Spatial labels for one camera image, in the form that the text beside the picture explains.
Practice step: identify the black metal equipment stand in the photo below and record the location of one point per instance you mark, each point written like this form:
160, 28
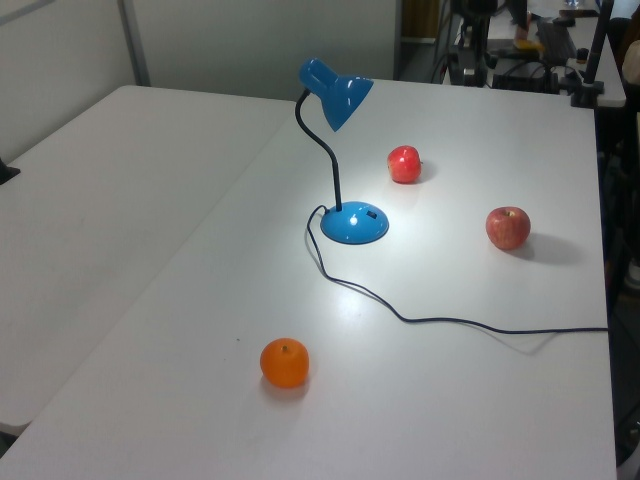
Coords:
475, 40

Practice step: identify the white side table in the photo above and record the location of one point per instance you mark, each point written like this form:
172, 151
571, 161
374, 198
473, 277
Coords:
100, 225

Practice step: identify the black clamp pole stand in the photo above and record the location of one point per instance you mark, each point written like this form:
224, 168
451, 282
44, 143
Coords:
595, 50

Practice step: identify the black equipment box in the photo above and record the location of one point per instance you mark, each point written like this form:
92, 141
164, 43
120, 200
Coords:
525, 80

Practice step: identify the orange mandarin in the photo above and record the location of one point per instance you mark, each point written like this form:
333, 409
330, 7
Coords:
284, 363

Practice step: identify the blue desk lamp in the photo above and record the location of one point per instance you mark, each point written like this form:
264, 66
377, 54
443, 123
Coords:
355, 227

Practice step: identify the black keyboard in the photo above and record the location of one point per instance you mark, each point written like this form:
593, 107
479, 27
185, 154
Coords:
557, 42

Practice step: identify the bright red apple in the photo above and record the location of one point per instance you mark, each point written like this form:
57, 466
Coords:
403, 164

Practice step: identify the white background desk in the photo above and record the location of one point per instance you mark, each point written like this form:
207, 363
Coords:
612, 75

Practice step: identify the small yellow object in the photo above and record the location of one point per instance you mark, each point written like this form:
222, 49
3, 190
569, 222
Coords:
529, 45

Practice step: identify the dull red striped apple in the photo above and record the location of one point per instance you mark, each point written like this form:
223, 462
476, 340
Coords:
507, 228

